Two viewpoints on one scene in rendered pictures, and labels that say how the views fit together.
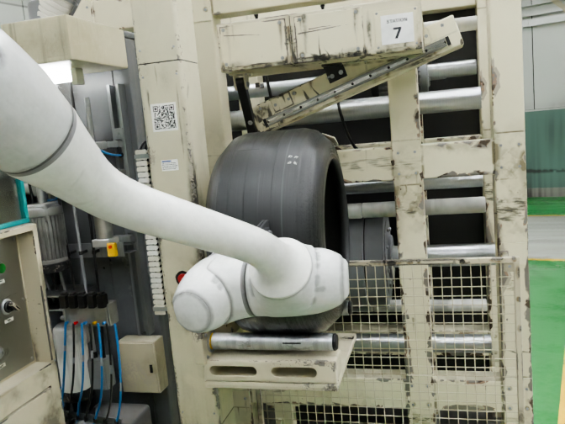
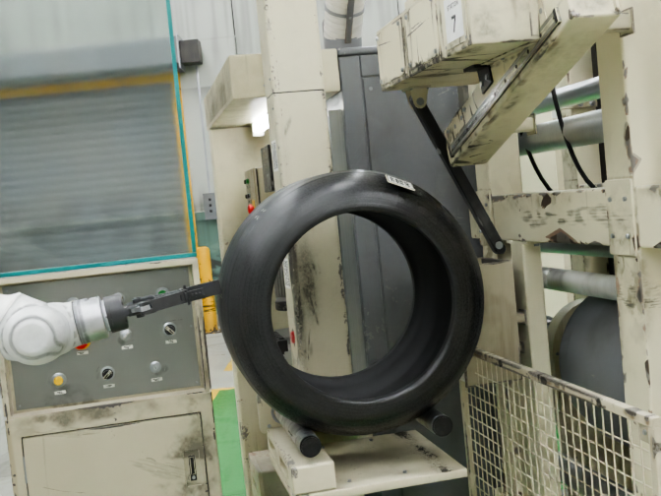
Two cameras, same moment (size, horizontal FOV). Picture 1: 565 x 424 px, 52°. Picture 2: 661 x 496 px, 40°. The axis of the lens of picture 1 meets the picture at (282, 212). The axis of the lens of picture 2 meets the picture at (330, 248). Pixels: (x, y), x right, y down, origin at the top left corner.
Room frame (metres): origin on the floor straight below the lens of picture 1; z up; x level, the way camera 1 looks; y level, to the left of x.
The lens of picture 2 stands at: (0.68, -1.74, 1.39)
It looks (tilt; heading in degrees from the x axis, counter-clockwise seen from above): 3 degrees down; 63
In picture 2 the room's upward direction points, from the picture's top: 6 degrees counter-clockwise
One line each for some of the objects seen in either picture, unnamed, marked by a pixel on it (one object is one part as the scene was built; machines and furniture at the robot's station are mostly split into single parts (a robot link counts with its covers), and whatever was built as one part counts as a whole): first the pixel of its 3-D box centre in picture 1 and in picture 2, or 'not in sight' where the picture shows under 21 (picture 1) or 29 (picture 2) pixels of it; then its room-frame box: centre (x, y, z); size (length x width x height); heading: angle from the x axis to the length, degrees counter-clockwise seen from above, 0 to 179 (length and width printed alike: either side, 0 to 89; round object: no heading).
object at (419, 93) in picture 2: (240, 81); (417, 97); (1.89, 0.09, 1.61); 0.06 x 0.06 x 0.05; 75
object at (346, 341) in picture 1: (286, 357); (361, 463); (1.61, 0.03, 0.80); 0.37 x 0.36 x 0.02; 165
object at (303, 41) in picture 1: (323, 41); (469, 34); (1.86, -0.17, 1.71); 0.61 x 0.25 x 0.15; 75
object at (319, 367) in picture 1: (271, 364); (298, 456); (1.47, 0.06, 0.83); 0.36 x 0.09 x 0.06; 75
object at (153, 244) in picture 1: (155, 232); not in sight; (1.65, 0.37, 1.19); 0.05 x 0.04 x 0.48; 165
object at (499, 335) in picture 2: not in sight; (474, 319); (2.03, 0.14, 1.05); 0.20 x 0.15 x 0.30; 75
